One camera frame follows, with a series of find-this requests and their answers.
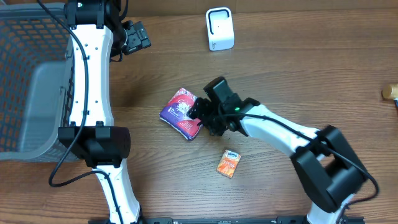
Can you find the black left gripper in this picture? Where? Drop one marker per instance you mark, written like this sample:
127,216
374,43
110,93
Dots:
138,36

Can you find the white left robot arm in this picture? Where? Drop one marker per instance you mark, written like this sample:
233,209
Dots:
100,32

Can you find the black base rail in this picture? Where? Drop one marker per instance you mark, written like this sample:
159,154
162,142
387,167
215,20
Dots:
277,220

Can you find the grey plastic basket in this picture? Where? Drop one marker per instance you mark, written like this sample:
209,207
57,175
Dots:
36,82

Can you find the small orange juice carton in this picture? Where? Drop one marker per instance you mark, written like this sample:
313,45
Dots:
228,163

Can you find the white barcode scanner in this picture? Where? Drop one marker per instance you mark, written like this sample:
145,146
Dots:
219,24

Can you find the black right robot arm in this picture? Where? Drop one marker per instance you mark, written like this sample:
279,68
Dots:
326,165

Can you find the red purple pouch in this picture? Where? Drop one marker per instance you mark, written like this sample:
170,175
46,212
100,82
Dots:
175,113

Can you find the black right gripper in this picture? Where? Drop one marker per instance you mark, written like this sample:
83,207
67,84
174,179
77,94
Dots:
199,111

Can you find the white tube gold cap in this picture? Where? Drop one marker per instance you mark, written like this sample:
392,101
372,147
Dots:
390,91

